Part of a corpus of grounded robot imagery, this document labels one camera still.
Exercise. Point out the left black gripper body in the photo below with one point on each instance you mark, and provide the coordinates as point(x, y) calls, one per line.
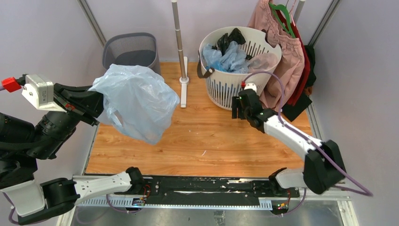
point(72, 102)

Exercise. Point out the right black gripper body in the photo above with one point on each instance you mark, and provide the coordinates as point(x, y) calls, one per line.
point(242, 112)

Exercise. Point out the white slotted laundry basket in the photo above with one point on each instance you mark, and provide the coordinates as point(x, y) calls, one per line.
point(222, 86)

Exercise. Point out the light blue plastic bag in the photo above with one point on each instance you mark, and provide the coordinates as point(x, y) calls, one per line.
point(137, 102)

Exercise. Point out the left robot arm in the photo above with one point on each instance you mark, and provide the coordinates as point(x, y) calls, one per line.
point(22, 144)

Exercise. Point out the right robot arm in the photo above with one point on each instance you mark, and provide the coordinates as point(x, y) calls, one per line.
point(323, 164)

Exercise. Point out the grey mesh trash bin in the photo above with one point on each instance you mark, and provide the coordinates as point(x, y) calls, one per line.
point(139, 48)

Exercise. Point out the pink hanging garment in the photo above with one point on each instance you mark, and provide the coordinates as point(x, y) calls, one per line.
point(263, 19)

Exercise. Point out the pink plastic bag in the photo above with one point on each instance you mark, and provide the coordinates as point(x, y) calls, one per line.
point(262, 62)

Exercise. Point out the bright blue plastic bag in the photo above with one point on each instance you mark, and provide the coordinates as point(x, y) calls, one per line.
point(233, 61)

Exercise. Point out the black garment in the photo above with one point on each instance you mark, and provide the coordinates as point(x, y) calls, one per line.
point(300, 100)

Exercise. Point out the black plastic bag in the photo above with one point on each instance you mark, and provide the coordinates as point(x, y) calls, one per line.
point(224, 41)

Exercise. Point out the white rack base foot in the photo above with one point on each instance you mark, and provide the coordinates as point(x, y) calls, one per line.
point(184, 84)

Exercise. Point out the dark red garment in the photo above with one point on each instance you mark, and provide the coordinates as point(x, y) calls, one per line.
point(292, 64)

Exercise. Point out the green clothes hanger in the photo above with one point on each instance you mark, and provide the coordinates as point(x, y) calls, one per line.
point(282, 15)

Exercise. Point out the silver clothes rack pole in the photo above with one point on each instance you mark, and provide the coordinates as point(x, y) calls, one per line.
point(183, 60)

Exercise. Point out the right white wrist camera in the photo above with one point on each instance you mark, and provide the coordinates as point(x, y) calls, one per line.
point(249, 86)

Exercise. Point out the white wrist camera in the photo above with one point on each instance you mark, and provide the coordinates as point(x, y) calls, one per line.
point(36, 89)
point(249, 86)

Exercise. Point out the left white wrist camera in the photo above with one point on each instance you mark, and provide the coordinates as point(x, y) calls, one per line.
point(36, 89)

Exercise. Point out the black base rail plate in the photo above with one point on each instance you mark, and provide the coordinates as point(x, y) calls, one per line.
point(209, 191)

